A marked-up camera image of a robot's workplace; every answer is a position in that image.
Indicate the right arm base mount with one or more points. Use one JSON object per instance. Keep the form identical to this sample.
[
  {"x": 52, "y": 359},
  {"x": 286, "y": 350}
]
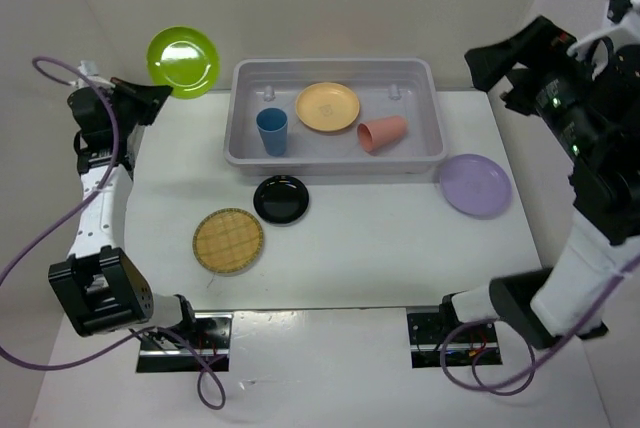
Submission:
[{"x": 427, "y": 331}]

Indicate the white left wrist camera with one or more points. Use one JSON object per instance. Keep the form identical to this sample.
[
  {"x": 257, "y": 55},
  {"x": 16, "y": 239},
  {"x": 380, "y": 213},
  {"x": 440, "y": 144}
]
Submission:
[{"x": 89, "y": 69}]

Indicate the pink plastic cup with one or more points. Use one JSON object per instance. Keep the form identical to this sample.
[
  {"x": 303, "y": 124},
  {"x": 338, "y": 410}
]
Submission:
[{"x": 378, "y": 133}]

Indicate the purple plastic plate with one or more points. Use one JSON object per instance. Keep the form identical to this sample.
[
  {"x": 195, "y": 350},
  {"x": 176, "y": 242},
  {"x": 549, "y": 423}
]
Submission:
[{"x": 475, "y": 185}]

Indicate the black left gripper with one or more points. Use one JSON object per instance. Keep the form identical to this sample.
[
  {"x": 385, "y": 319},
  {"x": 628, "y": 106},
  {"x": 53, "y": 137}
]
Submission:
[{"x": 153, "y": 98}]

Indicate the black glossy plate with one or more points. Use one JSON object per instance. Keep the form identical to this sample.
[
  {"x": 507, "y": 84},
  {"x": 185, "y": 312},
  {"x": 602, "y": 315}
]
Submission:
[{"x": 281, "y": 199}]

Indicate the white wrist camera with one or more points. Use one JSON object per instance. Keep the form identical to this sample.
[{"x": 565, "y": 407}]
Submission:
[
  {"x": 89, "y": 69},
  {"x": 620, "y": 25}
]

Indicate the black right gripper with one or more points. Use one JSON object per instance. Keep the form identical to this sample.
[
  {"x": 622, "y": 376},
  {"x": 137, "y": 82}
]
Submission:
[{"x": 558, "y": 44}]

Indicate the woven bamboo plate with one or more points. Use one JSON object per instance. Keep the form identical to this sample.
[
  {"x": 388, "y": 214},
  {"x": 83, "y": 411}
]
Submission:
[{"x": 228, "y": 241}]

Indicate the grey plastic bin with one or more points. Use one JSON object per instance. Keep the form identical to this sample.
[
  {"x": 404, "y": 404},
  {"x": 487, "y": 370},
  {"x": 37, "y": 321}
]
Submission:
[{"x": 385, "y": 87}]

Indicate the orange plastic plate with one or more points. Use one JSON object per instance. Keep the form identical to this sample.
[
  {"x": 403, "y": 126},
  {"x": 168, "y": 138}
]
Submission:
[{"x": 327, "y": 107}]

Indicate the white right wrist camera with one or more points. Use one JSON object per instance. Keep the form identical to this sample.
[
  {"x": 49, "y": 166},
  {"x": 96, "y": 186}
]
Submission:
[{"x": 620, "y": 25}]

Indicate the blue plastic cup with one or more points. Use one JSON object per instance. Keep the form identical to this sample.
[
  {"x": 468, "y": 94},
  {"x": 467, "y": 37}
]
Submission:
[{"x": 272, "y": 124}]

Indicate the green plastic plate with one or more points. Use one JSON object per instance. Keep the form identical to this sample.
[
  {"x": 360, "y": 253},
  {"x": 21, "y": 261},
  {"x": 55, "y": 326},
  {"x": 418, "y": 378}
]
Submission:
[{"x": 185, "y": 59}]

